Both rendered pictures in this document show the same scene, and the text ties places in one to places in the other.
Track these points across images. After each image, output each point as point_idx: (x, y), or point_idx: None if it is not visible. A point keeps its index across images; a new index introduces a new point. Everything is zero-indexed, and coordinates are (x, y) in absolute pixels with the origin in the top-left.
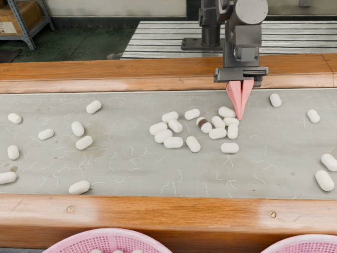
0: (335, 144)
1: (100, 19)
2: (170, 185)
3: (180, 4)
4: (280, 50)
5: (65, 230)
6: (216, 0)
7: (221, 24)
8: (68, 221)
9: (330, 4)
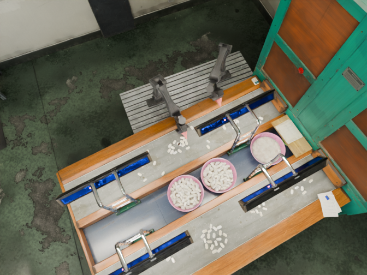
0: (208, 135)
1: (35, 52)
2: (180, 162)
3: (93, 24)
4: (183, 94)
5: (167, 181)
6: (169, 112)
7: None
8: (167, 180)
9: None
